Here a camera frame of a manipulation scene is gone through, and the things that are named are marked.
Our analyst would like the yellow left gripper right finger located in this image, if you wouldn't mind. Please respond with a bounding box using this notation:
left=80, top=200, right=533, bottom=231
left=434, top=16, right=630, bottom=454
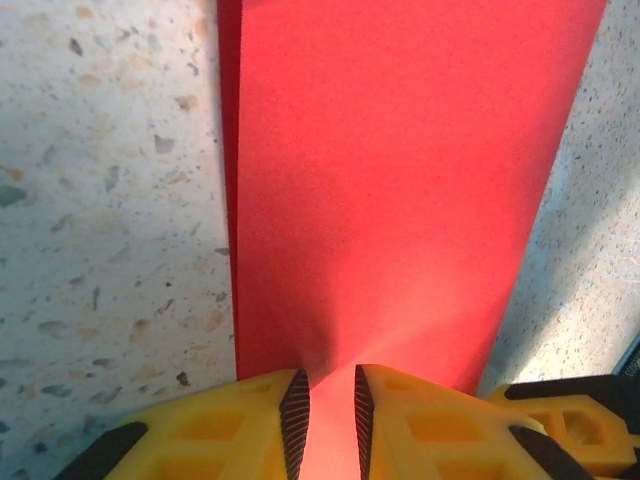
left=353, top=363, right=596, bottom=480

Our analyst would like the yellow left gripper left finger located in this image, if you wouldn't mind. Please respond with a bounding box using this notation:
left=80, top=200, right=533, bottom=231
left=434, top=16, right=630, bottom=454
left=54, top=368, right=311, bottom=480

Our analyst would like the red paper sheet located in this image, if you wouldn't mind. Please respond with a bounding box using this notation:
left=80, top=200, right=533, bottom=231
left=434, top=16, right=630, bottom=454
left=217, top=0, right=609, bottom=480

